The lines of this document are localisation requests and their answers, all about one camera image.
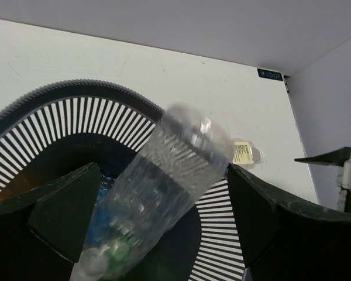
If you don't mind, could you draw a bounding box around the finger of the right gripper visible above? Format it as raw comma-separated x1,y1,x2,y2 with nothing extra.
294,146,351,167

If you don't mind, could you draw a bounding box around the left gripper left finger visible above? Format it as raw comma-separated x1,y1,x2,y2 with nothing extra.
0,163,101,280

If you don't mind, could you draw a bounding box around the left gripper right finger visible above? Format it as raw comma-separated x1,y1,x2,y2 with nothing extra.
228,165,351,280

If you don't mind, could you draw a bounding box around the small blue label water bottle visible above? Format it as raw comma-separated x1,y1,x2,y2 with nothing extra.
85,171,116,247

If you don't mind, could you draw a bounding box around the green plastic soda bottle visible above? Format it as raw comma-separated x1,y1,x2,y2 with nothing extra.
101,238,132,263

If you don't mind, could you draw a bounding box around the clear ribbed plastic bottle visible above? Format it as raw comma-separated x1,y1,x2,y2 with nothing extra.
70,103,234,280

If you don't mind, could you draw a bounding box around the grey mesh waste bin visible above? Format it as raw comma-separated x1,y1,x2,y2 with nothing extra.
0,78,246,281

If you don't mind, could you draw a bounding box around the large clear yellow label bottle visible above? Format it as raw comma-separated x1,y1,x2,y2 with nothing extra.
232,138,264,170

